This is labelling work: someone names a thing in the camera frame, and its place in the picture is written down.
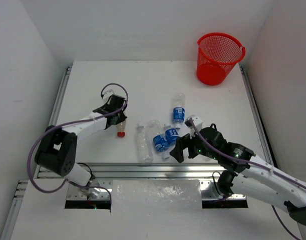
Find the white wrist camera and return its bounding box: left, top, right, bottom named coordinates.
left=102, top=89, right=114, bottom=103
left=185, top=115, right=203, bottom=135

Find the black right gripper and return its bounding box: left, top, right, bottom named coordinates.
left=169, top=125, right=218, bottom=162

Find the aluminium table rail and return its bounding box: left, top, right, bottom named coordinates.
left=32, top=162, right=276, bottom=180
left=34, top=65, right=73, bottom=176
left=239, top=66, right=278, bottom=167

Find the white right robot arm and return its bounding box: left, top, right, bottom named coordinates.
left=170, top=124, right=306, bottom=226

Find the aluminium table front rail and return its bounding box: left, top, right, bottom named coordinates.
left=32, top=162, right=276, bottom=180

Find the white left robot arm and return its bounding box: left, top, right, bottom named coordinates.
left=35, top=94, right=127, bottom=188

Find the red mesh plastic bin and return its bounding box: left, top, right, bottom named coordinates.
left=196, top=32, right=246, bottom=86

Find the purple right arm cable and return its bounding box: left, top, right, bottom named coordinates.
left=189, top=118, right=306, bottom=240

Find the black looped cable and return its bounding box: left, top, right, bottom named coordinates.
left=211, top=171, right=225, bottom=198

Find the red cap bottle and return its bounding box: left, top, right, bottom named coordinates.
left=116, top=120, right=126, bottom=138

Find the aluminium table left rail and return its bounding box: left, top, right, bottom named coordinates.
left=34, top=65, right=73, bottom=176

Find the blue label bottle Chinese text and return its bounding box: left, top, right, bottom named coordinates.
left=164, top=124, right=179, bottom=146

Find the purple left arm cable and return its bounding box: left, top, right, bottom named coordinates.
left=27, top=83, right=129, bottom=194

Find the aluminium table right rail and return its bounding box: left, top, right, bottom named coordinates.
left=239, top=66, right=278, bottom=167

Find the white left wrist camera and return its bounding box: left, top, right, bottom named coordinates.
left=102, top=89, right=114, bottom=103

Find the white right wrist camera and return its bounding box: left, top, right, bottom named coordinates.
left=185, top=115, right=203, bottom=135

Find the clear slim bottle white cap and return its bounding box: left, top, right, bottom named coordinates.
left=136, top=123, right=153, bottom=164

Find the blue label bottle inverted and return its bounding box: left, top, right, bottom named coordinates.
left=147, top=119, right=170, bottom=161

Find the translucent plastic sheet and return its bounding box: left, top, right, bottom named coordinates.
left=111, top=179, right=202, bottom=213

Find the blue label bottle far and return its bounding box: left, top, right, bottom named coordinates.
left=171, top=93, right=185, bottom=130

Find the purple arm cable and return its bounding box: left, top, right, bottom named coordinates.
left=189, top=118, right=306, bottom=240
left=27, top=83, right=129, bottom=194

